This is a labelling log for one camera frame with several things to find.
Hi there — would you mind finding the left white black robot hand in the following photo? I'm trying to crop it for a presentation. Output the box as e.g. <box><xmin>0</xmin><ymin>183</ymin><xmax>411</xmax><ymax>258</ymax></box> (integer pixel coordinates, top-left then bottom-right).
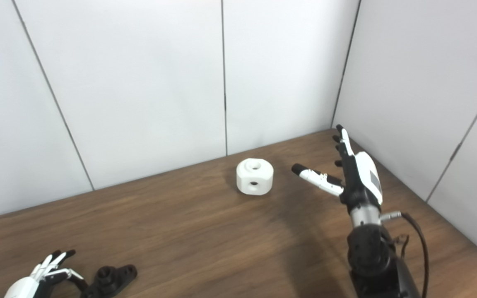
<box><xmin>4</xmin><ymin>250</ymin><xmax>89</xmax><ymax>298</ymax></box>

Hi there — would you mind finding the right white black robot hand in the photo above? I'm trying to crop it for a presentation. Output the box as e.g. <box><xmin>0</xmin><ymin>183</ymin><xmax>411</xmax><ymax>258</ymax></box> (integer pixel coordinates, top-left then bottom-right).
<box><xmin>291</xmin><ymin>125</ymin><xmax>383</xmax><ymax>214</ymax></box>

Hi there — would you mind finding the black plastic holder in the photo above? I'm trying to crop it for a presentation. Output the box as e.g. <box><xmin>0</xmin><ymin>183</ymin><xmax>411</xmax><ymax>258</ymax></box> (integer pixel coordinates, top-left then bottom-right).
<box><xmin>80</xmin><ymin>265</ymin><xmax>137</xmax><ymax>298</ymax></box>

